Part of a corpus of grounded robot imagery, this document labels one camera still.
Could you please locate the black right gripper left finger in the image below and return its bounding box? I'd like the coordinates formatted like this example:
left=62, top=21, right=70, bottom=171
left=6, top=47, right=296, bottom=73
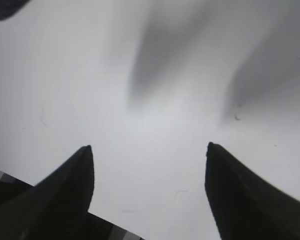
left=0, top=144, right=95, bottom=240

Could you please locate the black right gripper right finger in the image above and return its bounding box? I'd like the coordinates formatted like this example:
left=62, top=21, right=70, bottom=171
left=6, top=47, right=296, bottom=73
left=204, top=142, right=300, bottom=240

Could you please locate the dark blue lunch bag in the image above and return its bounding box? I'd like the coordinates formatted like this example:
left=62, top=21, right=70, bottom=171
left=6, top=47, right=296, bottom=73
left=0, top=0, right=30, bottom=21

